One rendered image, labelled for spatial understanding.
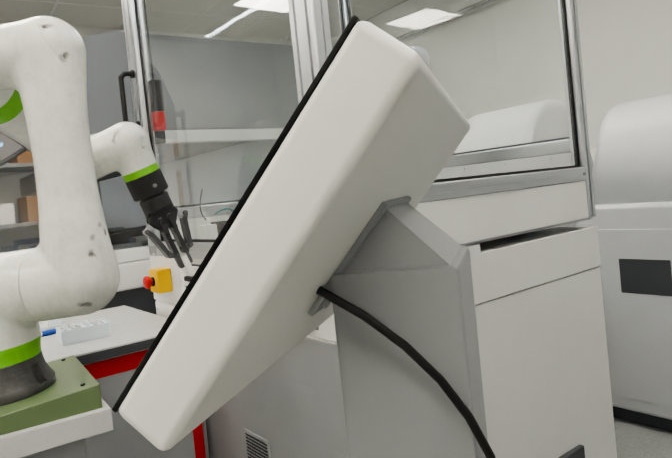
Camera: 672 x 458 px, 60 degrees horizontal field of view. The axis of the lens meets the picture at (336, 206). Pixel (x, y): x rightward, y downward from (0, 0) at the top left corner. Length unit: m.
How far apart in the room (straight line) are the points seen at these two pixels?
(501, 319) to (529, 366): 0.17
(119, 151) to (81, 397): 0.62
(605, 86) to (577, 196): 2.70
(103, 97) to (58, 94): 1.26
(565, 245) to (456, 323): 1.20
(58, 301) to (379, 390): 0.67
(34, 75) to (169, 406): 0.80
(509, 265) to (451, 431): 0.98
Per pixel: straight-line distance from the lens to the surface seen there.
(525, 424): 1.62
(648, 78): 4.29
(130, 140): 1.50
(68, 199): 1.09
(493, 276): 1.46
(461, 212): 1.37
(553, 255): 1.66
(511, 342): 1.53
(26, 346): 1.18
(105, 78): 2.39
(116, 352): 1.64
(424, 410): 0.56
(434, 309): 0.53
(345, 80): 0.35
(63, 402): 1.14
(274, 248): 0.37
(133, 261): 2.37
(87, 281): 1.07
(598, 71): 4.47
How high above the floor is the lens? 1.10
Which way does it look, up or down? 2 degrees down
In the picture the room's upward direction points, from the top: 6 degrees counter-clockwise
